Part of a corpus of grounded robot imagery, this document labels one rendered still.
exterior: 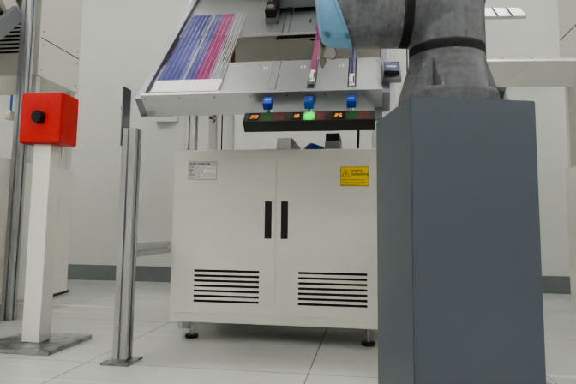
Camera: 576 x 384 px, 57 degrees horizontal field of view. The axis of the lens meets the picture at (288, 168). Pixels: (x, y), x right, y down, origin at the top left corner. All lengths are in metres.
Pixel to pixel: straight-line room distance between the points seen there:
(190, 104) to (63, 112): 0.47
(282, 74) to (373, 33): 0.73
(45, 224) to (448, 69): 1.35
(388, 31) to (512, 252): 0.36
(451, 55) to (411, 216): 0.25
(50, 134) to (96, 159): 2.03
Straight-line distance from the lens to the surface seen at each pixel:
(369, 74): 1.50
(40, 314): 1.82
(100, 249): 3.77
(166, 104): 1.52
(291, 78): 1.51
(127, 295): 1.53
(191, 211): 1.77
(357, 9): 0.82
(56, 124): 1.79
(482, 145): 0.77
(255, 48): 2.17
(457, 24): 0.84
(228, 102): 1.46
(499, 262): 0.77
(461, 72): 0.80
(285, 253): 1.70
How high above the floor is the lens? 0.37
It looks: 6 degrees up
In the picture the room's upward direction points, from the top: 1 degrees clockwise
